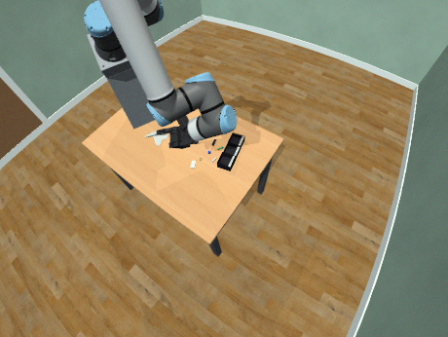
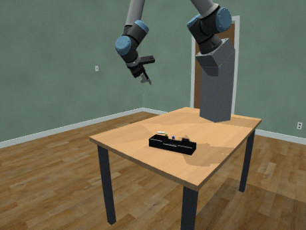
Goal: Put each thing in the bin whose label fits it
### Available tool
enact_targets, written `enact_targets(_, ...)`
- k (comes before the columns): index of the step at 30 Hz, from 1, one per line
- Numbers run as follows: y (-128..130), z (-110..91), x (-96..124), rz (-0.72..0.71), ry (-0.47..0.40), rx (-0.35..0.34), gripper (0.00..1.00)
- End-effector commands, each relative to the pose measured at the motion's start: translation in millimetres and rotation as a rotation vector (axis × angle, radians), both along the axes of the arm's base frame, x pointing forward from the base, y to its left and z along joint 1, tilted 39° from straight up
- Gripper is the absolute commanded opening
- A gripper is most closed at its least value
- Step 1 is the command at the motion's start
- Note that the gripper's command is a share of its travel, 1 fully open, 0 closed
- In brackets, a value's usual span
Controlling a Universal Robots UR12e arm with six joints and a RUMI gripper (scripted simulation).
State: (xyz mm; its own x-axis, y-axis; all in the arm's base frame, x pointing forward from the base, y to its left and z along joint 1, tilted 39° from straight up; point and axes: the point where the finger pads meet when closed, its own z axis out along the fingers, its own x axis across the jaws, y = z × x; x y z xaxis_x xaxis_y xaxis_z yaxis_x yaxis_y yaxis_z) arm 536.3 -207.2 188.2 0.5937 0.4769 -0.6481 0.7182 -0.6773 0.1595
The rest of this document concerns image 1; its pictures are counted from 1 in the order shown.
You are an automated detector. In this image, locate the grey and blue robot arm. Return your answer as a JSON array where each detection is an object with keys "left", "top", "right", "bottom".
[{"left": 84, "top": 0, "right": 237, "bottom": 141}]

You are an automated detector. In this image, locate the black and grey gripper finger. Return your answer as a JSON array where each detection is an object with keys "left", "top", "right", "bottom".
[{"left": 145, "top": 128, "right": 173, "bottom": 146}]

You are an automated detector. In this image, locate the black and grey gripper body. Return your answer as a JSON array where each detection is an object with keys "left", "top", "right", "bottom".
[{"left": 168, "top": 124, "right": 199, "bottom": 149}]

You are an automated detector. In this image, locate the black rack of three labelled bins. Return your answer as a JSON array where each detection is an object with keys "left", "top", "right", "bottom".
[{"left": 217, "top": 133, "right": 245, "bottom": 171}]

